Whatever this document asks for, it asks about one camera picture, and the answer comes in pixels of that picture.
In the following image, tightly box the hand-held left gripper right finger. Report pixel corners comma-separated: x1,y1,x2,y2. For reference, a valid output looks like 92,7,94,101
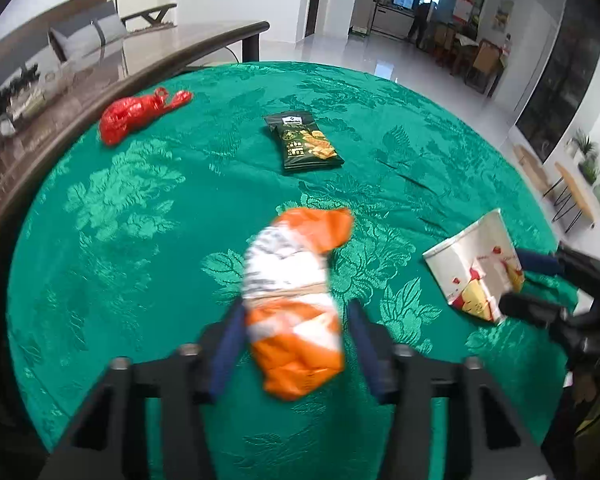
347,299,556,480

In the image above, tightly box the dining table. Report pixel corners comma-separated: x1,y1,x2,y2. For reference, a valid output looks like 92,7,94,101
452,32,482,76

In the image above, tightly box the dark ornament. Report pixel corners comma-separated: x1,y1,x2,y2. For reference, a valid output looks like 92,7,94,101
0,62,46,136

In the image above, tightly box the person's dark clothing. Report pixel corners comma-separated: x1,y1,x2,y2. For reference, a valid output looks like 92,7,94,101
540,360,600,480

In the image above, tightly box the dark glass cabinet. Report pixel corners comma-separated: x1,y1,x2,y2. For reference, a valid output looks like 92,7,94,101
515,0,600,163

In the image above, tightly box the wooden dining chair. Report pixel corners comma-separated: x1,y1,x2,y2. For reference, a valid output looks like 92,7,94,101
465,40,506,97
432,25,456,64

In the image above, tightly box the red plastic bag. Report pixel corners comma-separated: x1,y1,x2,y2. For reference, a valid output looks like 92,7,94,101
98,87,193,147

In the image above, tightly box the wall picture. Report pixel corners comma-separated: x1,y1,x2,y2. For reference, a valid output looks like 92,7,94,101
492,0,515,30

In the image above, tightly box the wooden sofa armrest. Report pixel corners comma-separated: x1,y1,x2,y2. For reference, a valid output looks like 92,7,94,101
121,2,177,29

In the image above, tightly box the dark wooden table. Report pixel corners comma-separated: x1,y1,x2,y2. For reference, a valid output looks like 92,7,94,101
0,20,271,261

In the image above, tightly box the round wooden side table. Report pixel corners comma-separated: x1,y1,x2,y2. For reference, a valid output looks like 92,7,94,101
512,144,551,192
552,161,596,233

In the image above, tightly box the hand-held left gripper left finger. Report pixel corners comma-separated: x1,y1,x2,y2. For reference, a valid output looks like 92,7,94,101
37,302,246,480

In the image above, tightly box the grey cushion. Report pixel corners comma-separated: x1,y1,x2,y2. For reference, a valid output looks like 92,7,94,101
49,12,129,61

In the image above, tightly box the orange and white snack packet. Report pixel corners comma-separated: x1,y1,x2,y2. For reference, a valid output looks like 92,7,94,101
242,207,356,402

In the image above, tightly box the grey sofa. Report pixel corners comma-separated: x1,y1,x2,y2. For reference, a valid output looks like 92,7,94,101
0,0,127,97

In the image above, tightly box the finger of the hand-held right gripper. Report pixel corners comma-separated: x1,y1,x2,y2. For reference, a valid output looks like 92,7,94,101
498,292,581,332
517,244,600,287

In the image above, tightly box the green snack packet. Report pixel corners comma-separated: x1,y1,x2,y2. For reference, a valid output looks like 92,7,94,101
264,110,345,175

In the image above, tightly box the green patterned tablecloth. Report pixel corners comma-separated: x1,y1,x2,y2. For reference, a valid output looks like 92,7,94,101
5,61,581,480

